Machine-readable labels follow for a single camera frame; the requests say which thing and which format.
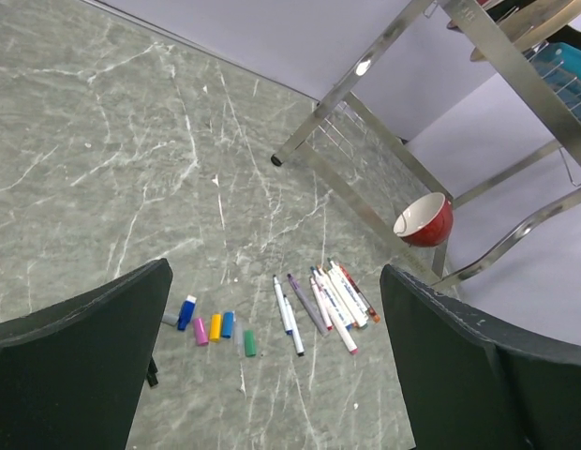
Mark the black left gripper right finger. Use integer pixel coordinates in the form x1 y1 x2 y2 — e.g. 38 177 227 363
380 264 581 449

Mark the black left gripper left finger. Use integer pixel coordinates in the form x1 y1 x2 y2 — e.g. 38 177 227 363
0 259 172 449

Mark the gray pen cap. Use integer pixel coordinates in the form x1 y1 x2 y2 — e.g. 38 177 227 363
161 312 179 327

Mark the dark blue white pen cap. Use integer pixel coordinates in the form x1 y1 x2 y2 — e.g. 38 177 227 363
177 295 196 331

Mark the pink pen cap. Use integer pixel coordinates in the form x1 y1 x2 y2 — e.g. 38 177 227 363
192 317 209 346

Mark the white marker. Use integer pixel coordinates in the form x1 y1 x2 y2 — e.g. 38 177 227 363
328 261 367 328

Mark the yellow pen cap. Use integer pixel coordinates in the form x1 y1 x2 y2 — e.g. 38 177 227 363
208 313 222 342

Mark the light blue pen cap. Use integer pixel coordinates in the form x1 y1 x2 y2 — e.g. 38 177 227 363
220 311 235 338

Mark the pink cap marker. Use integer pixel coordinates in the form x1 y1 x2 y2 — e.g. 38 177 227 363
315 275 358 354

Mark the black cap marker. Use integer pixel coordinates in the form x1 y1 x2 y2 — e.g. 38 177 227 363
284 296 305 356

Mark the green pen cap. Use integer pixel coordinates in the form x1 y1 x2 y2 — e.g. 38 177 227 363
244 330 257 357

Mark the red cap marker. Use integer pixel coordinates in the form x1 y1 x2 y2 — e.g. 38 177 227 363
273 275 292 335

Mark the clear pen cap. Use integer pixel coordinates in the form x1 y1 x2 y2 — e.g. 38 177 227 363
233 318 245 357

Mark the red bowl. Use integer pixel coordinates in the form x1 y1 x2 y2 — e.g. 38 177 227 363
393 192 454 248

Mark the blue polka dot bowl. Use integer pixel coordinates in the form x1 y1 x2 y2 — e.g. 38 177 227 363
525 43 581 104

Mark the stainless steel dish rack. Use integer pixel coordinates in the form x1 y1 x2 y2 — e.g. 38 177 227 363
270 0 581 290

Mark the beige plate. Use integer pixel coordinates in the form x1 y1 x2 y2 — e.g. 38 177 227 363
479 0 581 52

